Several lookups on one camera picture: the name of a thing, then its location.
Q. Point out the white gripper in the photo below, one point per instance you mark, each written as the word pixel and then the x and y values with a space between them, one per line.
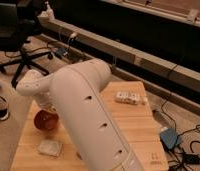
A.
pixel 43 100

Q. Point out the red ceramic bowl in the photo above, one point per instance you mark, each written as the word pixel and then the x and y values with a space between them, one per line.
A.
pixel 46 121

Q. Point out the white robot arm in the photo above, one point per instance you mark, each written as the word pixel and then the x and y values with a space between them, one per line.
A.
pixel 75 94

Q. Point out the black and white shoe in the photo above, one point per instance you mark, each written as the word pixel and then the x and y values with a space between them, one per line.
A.
pixel 4 112

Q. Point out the blue electronics board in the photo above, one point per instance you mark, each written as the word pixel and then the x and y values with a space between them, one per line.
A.
pixel 60 52

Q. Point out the white sponge block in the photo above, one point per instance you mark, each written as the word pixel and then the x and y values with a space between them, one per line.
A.
pixel 50 147

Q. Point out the black office chair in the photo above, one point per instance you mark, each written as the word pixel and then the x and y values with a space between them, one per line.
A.
pixel 18 21

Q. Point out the white patterned box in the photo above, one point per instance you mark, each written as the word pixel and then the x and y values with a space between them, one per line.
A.
pixel 128 97

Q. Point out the white spray bottle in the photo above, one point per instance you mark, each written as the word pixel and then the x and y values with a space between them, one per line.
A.
pixel 48 12

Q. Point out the blue power box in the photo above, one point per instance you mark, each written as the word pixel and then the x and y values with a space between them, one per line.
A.
pixel 169 138

